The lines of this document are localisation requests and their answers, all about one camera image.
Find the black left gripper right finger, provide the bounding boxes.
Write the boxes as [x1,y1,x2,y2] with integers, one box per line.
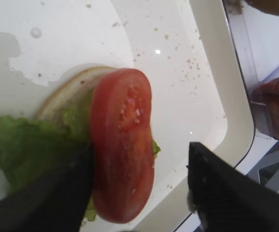
[187,142,279,232]

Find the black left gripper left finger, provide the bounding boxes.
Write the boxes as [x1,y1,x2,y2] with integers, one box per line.
[0,145,94,232]

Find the red tomato slice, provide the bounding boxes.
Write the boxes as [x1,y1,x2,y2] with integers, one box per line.
[89,68,154,224]

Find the lettuce leaf on bun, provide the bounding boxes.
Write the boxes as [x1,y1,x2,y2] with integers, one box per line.
[0,91,161,222]

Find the white metal tray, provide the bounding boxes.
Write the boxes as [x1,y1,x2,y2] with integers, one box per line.
[0,0,254,232]

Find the bottom bun slice on tray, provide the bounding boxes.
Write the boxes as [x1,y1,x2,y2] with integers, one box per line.
[36,66,116,120]

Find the sesame bun half outer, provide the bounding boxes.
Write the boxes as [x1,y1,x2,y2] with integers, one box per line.
[245,0,279,16]

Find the clear lower right slider rail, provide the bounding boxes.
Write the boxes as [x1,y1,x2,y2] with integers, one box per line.
[237,137,279,193]

